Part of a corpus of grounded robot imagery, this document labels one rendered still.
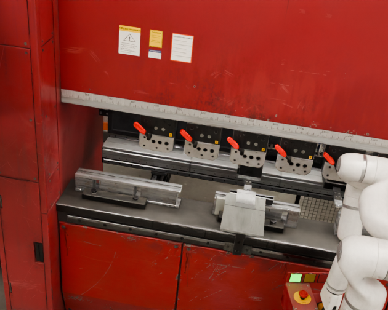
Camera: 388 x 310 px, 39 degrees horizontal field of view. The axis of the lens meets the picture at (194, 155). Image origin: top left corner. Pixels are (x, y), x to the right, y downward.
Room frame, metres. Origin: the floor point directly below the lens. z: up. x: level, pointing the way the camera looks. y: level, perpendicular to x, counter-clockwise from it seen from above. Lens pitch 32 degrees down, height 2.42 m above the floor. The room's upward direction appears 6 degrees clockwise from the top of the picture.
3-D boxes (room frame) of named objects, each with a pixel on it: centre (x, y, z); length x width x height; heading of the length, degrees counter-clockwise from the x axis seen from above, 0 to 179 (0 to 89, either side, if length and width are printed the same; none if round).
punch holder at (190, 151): (2.04, -0.03, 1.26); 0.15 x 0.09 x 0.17; 85
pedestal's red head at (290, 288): (1.65, -0.56, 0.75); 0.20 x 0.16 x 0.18; 98
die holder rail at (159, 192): (2.08, 0.29, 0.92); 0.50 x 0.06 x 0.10; 85
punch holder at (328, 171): (1.99, -0.63, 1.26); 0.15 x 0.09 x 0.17; 85
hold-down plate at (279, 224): (1.96, -0.29, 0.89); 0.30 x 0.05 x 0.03; 85
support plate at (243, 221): (1.88, -0.24, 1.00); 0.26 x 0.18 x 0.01; 175
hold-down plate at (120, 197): (2.02, 0.35, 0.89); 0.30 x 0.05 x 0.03; 85
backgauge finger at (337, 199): (2.14, -0.69, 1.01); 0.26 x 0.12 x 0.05; 175
